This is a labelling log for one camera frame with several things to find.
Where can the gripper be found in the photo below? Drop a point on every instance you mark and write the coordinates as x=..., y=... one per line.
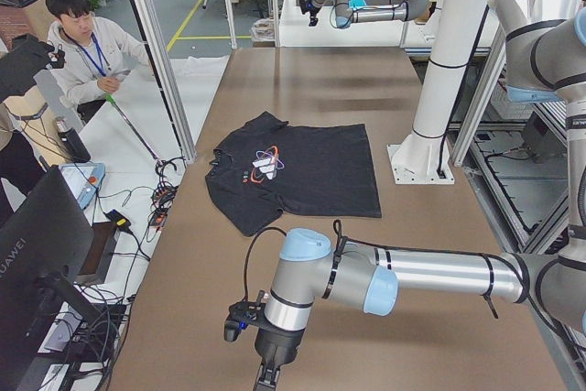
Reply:
x=275, y=343
x=311, y=11

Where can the black printed t-shirt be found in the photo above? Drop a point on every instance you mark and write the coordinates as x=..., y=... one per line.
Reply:
x=268, y=167

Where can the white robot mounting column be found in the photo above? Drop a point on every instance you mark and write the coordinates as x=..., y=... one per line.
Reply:
x=422, y=158

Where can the grey orange usb hub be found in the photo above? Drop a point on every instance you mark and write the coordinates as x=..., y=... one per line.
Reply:
x=157, y=220
x=163, y=196

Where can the black power adapter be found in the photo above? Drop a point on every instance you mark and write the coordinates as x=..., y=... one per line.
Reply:
x=121, y=221

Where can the seated man in hoodie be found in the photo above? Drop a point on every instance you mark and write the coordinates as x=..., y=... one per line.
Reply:
x=94, y=50

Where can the black Huawei monitor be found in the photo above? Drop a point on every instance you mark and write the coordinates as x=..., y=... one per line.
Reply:
x=43, y=247

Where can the black water bottle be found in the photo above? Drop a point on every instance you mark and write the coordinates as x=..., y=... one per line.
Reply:
x=71, y=140

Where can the blue teach pendant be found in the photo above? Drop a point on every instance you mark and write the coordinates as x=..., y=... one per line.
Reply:
x=83, y=179

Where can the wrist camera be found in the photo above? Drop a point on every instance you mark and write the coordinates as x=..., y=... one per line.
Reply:
x=241, y=315

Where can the aluminium frame post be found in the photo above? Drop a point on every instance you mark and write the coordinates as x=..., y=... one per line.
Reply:
x=149, y=27

